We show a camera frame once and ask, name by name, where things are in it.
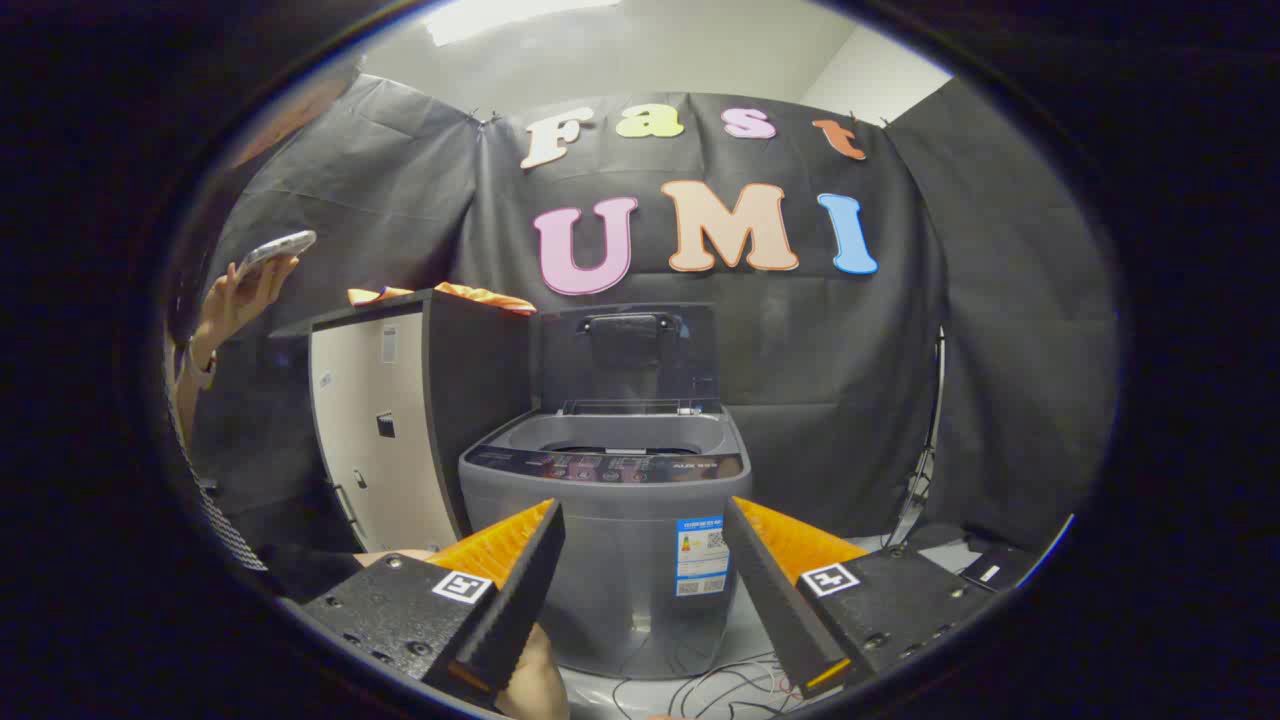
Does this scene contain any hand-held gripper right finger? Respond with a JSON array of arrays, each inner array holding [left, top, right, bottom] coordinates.
[[721, 496, 1003, 701]]

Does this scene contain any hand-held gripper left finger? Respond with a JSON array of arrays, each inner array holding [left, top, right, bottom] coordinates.
[[300, 498, 567, 701]]

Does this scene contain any grey washing machine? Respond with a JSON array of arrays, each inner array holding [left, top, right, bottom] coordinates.
[[458, 405, 753, 681]]

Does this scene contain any orange polo shirt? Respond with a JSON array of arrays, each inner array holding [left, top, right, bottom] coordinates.
[[347, 282, 538, 317]]

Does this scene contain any white smartphone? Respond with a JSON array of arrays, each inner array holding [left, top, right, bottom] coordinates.
[[235, 230, 318, 283]]

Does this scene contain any dark cabinet with cream door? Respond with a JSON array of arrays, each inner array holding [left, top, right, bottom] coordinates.
[[268, 288, 533, 554]]

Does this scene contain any metal light stand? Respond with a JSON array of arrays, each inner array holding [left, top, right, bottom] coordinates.
[[885, 325, 948, 551]]

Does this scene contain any black box with white label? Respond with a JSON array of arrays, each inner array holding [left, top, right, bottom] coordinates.
[[960, 543, 1041, 593]]

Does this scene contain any black backdrop cloth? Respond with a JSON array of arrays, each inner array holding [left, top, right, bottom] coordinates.
[[185, 72, 1119, 556]]

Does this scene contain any person's checkered clothing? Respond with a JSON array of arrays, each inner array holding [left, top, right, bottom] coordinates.
[[165, 400, 271, 573]]

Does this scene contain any tangle of black floor cables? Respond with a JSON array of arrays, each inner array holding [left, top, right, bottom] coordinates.
[[610, 655, 811, 720]]

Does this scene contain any wrist bracelet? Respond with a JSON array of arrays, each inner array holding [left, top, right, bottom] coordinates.
[[183, 338, 219, 391]]

